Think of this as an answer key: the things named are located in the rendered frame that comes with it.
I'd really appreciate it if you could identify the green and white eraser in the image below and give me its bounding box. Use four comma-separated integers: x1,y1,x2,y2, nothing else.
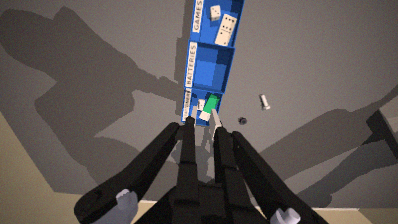
199,93,220,121

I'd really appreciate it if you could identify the white die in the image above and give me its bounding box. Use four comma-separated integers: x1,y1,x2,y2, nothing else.
210,5,220,21

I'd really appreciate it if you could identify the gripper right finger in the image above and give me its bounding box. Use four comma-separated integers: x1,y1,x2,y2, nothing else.
209,109,329,224

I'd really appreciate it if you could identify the cream domino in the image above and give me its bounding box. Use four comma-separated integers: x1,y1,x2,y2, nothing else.
215,14,237,46

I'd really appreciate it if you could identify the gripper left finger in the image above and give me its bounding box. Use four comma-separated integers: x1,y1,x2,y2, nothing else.
74,106,201,224

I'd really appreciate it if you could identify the blue rack of three labelled bins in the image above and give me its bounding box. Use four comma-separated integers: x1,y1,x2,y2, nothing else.
181,0,245,123

